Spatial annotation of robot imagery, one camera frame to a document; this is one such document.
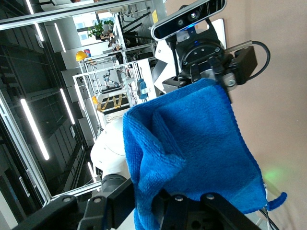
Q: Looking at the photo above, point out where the aluminium frame beam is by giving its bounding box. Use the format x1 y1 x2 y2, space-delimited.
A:
0 0 154 32

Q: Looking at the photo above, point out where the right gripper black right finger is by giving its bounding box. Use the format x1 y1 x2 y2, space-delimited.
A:
153 189 262 230

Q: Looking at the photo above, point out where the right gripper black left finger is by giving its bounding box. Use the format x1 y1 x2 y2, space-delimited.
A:
14 178 135 230

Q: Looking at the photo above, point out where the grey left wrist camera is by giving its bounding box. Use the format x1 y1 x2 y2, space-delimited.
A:
150 0 227 41

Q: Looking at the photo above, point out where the white ceiling light strip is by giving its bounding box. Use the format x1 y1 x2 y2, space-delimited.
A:
54 23 67 53
59 88 76 125
25 0 45 42
20 98 50 161

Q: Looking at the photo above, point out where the blue hanging gadget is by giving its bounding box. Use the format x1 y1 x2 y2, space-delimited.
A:
136 78 148 100

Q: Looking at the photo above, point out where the white metal frame cage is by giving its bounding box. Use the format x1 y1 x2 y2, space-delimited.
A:
72 58 154 147

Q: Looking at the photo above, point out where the green potted plant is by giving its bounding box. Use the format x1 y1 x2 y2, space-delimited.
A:
87 20 115 40

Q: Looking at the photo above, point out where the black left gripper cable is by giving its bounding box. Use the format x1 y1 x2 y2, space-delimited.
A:
250 40 272 79

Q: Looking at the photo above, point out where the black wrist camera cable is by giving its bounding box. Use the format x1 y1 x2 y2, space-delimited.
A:
170 39 181 79

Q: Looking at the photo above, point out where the blue microfibre towel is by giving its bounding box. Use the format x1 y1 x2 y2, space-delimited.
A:
122 78 288 230

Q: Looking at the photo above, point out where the yellow hard hat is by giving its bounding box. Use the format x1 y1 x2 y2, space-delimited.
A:
75 50 89 62

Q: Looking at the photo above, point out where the yellow black striped panel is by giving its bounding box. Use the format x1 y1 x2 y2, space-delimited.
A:
95 94 130 113

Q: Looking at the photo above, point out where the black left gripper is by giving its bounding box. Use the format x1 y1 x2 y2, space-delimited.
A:
162 39 259 104

